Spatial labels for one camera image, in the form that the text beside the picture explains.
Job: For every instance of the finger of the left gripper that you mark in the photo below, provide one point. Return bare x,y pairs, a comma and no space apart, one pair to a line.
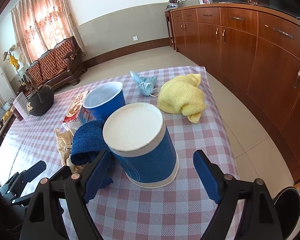
63,173
16,184

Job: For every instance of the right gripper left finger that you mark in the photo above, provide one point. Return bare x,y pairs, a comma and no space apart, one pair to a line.
43,218

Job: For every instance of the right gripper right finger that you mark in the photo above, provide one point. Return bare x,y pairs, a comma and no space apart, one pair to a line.
259,218

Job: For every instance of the dark blue cloth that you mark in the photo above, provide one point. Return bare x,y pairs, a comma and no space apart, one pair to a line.
87,142

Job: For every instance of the red white small carton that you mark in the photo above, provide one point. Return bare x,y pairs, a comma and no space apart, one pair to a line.
76,114

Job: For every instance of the blue paper cup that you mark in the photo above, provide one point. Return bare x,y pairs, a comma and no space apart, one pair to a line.
139,139
104,100

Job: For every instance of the yellow knitted cloth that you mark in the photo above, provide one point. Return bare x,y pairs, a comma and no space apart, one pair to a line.
181,95

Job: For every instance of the black trash bin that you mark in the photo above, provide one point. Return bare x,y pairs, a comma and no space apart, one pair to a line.
287,205

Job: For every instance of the dark red tea canister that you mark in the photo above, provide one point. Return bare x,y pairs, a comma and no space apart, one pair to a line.
16,113

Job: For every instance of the white tea tin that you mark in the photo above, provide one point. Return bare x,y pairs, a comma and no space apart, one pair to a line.
20,103

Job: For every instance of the pink checkered tablecloth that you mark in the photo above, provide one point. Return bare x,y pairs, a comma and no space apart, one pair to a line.
123,210

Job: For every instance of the yellow flower decoration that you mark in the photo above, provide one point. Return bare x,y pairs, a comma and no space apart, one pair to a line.
9,56

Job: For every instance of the wooden sofa bench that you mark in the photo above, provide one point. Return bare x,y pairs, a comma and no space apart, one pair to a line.
58,66

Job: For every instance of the light blue face mask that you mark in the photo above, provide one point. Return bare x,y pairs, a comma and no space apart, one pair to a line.
146,85

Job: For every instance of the pink patterned curtain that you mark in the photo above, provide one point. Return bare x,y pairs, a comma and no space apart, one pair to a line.
41,24

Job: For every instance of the wooden sideboard cabinet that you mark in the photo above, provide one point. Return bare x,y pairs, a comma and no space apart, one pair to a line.
255,52

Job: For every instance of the potted plant blue vase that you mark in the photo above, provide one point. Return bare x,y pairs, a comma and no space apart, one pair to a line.
173,4

